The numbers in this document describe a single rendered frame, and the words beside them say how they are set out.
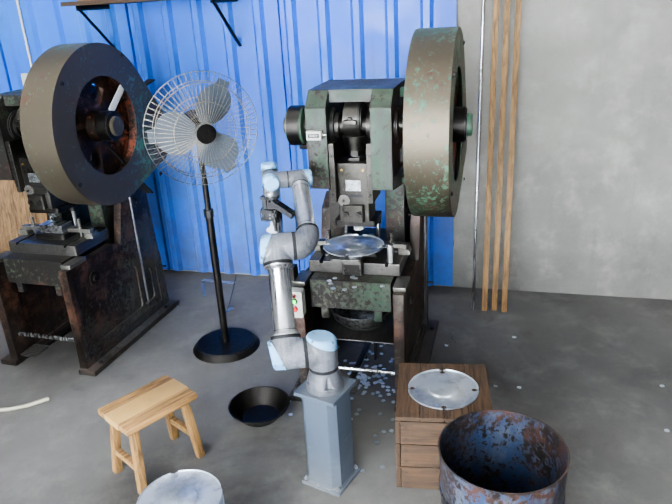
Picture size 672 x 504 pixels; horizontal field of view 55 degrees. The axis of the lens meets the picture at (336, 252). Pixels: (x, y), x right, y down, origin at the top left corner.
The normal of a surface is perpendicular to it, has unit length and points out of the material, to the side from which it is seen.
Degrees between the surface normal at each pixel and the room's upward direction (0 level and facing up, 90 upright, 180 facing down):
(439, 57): 40
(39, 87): 53
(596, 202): 90
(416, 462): 90
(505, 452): 88
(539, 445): 88
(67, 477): 0
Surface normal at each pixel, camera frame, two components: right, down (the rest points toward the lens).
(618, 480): -0.05, -0.93
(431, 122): -0.26, 0.15
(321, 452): -0.51, 0.34
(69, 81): 0.96, 0.06
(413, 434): -0.13, 0.37
